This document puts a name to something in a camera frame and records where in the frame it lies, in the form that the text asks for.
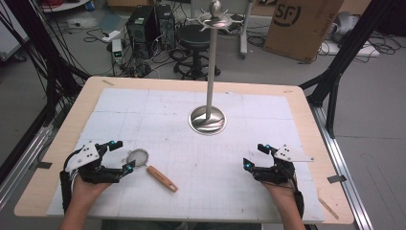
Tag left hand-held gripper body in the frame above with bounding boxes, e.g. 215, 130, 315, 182
64, 141, 124, 185

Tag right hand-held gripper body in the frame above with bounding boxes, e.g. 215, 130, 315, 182
251, 144, 315, 185

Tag steel rack stand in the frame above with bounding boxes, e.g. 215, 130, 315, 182
186, 0, 244, 136

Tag person's left hand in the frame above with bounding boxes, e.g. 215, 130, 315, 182
71, 173, 112, 206

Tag person's right hand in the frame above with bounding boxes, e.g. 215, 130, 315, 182
261, 179, 300, 206

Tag thin wooden stick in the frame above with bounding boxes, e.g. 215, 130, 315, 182
317, 195, 340, 221

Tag small white electronic device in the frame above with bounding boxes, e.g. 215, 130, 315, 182
111, 38, 124, 65

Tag white power strip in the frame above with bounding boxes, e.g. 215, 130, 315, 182
101, 30, 122, 44

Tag black computer tower green sticker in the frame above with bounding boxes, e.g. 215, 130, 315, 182
125, 5, 160, 60

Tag large printed cardboard box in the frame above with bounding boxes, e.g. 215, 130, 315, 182
262, 0, 345, 63

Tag plain black computer tower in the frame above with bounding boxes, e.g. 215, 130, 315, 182
155, 3, 177, 51

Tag black round stool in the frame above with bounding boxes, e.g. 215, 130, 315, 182
171, 24, 222, 81

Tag white flat panel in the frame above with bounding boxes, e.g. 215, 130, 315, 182
0, 5, 31, 62

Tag grey plastic housing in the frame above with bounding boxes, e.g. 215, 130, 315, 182
330, 11, 361, 43

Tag round white table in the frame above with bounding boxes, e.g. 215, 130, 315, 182
40, 0, 91, 13

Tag aluminium rail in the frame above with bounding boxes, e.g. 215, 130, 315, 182
0, 124, 55, 210
310, 104, 375, 230

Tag black metal frame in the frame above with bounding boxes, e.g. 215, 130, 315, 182
4, 0, 91, 127
299, 0, 395, 139

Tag grey stand post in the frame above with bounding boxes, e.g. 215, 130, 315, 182
238, 0, 257, 60

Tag black floor cables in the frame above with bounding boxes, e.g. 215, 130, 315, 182
363, 30, 404, 56

